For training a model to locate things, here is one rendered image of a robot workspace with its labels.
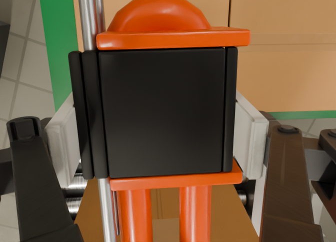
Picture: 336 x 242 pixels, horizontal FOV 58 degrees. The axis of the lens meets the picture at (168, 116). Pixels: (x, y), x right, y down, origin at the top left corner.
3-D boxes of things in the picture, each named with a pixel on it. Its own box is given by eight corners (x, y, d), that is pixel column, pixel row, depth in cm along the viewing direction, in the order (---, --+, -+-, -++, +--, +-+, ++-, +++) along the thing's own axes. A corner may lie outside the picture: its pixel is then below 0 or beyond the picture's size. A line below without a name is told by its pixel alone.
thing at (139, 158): (221, 148, 22) (243, 184, 17) (117, 153, 21) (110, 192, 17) (226, 26, 19) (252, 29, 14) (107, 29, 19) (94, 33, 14)
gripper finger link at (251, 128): (253, 120, 13) (270, 120, 13) (217, 81, 20) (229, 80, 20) (247, 180, 14) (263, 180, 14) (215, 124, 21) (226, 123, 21)
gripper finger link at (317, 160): (283, 153, 12) (358, 151, 12) (244, 110, 16) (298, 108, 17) (278, 186, 12) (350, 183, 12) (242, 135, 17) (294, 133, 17)
